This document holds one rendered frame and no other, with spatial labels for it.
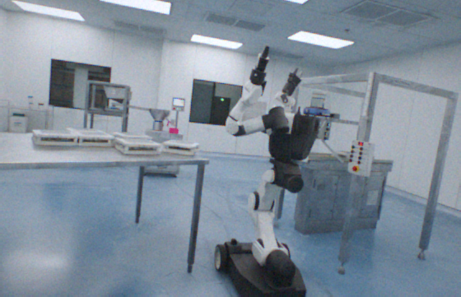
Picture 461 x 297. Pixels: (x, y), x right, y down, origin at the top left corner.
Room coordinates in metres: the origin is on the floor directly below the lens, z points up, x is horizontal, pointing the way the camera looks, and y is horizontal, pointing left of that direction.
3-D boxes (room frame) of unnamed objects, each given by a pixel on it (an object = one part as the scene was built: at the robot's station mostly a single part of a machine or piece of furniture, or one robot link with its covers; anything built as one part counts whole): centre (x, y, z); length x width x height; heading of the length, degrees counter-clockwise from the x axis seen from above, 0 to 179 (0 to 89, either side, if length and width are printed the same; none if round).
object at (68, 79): (7.05, 3.77, 1.43); 1.32 x 0.01 x 1.11; 106
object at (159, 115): (5.15, 1.26, 0.95); 0.49 x 0.36 x 0.37; 106
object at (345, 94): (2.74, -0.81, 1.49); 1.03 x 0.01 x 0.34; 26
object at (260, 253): (1.95, -0.36, 0.28); 0.21 x 0.20 x 0.13; 17
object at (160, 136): (5.11, 1.20, 0.38); 0.63 x 0.57 x 0.76; 106
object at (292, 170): (1.88, -0.38, 0.86); 0.28 x 0.13 x 0.18; 17
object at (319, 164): (3.35, -1.35, 0.79); 1.30 x 0.29 x 0.10; 116
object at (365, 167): (2.24, -1.02, 0.99); 0.17 x 0.06 x 0.26; 26
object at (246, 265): (1.98, -0.35, 0.19); 0.64 x 0.52 x 0.33; 17
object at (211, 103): (7.95, 0.52, 1.43); 1.38 x 0.01 x 1.16; 106
